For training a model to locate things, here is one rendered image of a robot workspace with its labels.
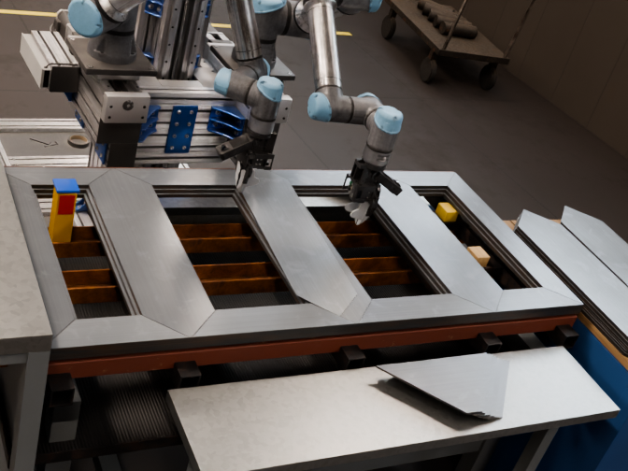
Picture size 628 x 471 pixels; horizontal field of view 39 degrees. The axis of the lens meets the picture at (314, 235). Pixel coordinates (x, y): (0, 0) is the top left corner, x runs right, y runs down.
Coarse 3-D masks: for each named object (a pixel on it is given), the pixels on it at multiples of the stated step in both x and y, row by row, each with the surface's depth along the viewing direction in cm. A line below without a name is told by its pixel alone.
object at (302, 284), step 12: (288, 276) 235; (300, 276) 236; (312, 276) 238; (324, 276) 239; (336, 276) 241; (300, 288) 232; (312, 288) 233; (324, 288) 235; (336, 288) 236; (348, 288) 237
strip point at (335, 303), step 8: (304, 296) 229; (312, 296) 230; (320, 296) 231; (328, 296) 232; (336, 296) 233; (344, 296) 234; (352, 296) 235; (320, 304) 228; (328, 304) 229; (336, 304) 230; (344, 304) 231; (336, 312) 227
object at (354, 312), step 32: (160, 192) 257; (192, 192) 261; (224, 192) 266; (320, 192) 282; (416, 192) 299; (448, 192) 303; (96, 224) 236; (256, 224) 254; (384, 224) 276; (480, 224) 289; (416, 256) 263; (512, 256) 276; (64, 288) 209; (128, 288) 215; (288, 288) 236; (352, 320) 226; (416, 320) 234; (448, 320) 240; (480, 320) 246; (64, 352) 192; (96, 352) 195; (128, 352) 199
